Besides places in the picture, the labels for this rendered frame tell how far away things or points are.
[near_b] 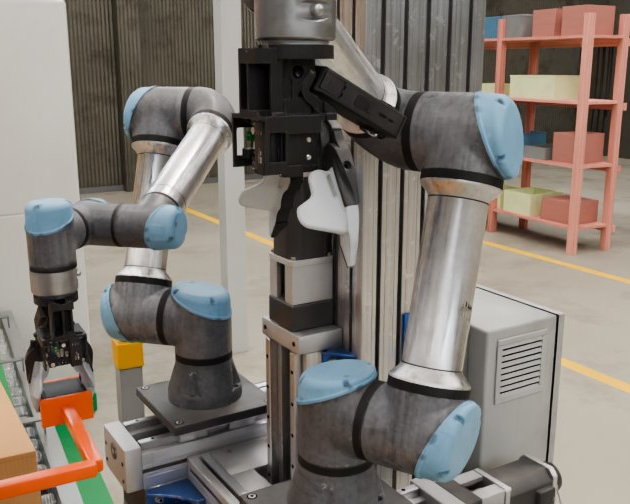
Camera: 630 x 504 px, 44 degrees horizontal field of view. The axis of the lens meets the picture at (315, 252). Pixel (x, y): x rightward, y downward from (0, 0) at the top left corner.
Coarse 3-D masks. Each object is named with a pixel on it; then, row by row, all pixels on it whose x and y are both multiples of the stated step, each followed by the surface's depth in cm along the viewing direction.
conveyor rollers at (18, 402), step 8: (0, 336) 339; (0, 344) 330; (0, 352) 322; (8, 368) 306; (8, 376) 298; (8, 384) 290; (16, 384) 291; (16, 392) 283; (16, 400) 275; (16, 408) 268; (24, 408) 268; (24, 416) 268; (32, 432) 252; (32, 440) 245; (40, 456) 237; (40, 464) 231; (48, 488) 221; (48, 496) 214
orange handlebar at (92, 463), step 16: (64, 416) 129; (80, 432) 122; (80, 448) 118; (96, 448) 117; (80, 464) 113; (96, 464) 113; (0, 480) 108; (16, 480) 108; (32, 480) 109; (48, 480) 110; (64, 480) 111; (0, 496) 107
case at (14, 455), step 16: (0, 384) 189; (0, 400) 176; (0, 416) 165; (16, 416) 164; (0, 432) 155; (16, 432) 154; (0, 448) 146; (16, 448) 145; (32, 448) 145; (0, 464) 141; (16, 464) 142; (32, 464) 144; (16, 496) 143; (32, 496) 144
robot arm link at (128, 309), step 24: (144, 96) 161; (168, 96) 160; (144, 120) 160; (168, 120) 160; (144, 144) 160; (168, 144) 160; (144, 168) 160; (144, 192) 159; (144, 264) 158; (120, 288) 157; (144, 288) 156; (168, 288) 158; (120, 312) 155; (144, 312) 154; (120, 336) 157; (144, 336) 156
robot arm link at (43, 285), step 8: (32, 272) 125; (64, 272) 125; (72, 272) 127; (80, 272) 130; (32, 280) 126; (40, 280) 125; (48, 280) 125; (56, 280) 125; (64, 280) 126; (72, 280) 127; (32, 288) 126; (40, 288) 125; (48, 288) 125; (56, 288) 125; (64, 288) 126; (72, 288) 127; (40, 296) 126; (48, 296) 125; (56, 296) 126; (64, 296) 127
